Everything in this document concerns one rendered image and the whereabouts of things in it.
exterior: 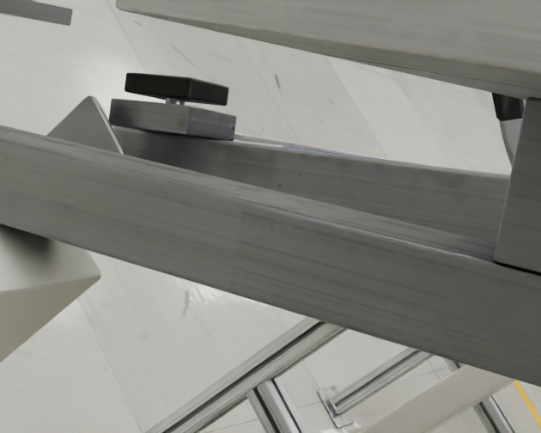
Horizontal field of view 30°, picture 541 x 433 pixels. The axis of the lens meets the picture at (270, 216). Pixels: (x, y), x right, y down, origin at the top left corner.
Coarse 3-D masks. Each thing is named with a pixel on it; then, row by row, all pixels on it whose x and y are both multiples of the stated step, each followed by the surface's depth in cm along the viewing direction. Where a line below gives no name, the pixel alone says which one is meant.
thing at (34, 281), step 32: (0, 224) 37; (0, 256) 36; (32, 256) 37; (64, 256) 39; (0, 288) 35; (32, 288) 36; (64, 288) 38; (0, 320) 38; (32, 320) 40; (0, 352) 41
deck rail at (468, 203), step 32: (128, 128) 64; (160, 160) 62; (192, 160) 61; (224, 160) 60; (256, 160) 59; (288, 160) 58; (320, 160) 57; (352, 160) 55; (384, 160) 55; (288, 192) 58; (320, 192) 56; (352, 192) 55; (384, 192) 54; (416, 192) 53; (448, 192) 52; (480, 192) 52; (448, 224) 52; (480, 224) 52
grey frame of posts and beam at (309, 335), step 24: (288, 336) 138; (312, 336) 136; (336, 336) 138; (264, 360) 141; (288, 360) 138; (216, 384) 144; (240, 384) 142; (192, 408) 147; (216, 408) 144; (168, 432) 150; (192, 432) 148
